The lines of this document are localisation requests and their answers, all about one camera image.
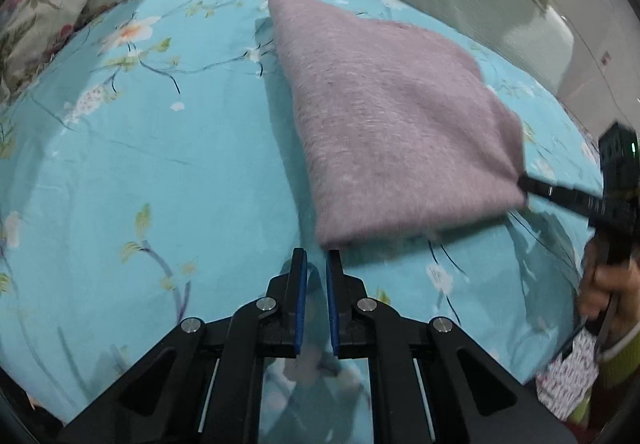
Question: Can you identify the person's right hand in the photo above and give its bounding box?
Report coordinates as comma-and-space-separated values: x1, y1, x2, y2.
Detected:
577, 238, 640, 341

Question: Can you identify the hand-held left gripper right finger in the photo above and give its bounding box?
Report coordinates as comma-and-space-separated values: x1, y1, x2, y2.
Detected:
326, 249, 577, 444

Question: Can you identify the pink towel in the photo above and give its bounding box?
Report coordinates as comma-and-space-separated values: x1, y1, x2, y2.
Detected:
267, 0, 531, 249

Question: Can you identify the small-flower bed skirt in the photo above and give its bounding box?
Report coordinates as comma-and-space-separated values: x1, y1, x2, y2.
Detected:
535, 324, 607, 425

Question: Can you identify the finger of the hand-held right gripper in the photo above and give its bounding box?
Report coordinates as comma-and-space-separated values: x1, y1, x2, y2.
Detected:
517, 174, 606, 218

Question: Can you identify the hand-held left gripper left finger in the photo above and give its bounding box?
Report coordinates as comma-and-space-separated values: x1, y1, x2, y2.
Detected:
57, 247, 308, 444

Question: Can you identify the blue floral bed sheet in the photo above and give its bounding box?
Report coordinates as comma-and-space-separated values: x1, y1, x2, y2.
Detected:
0, 0, 607, 444

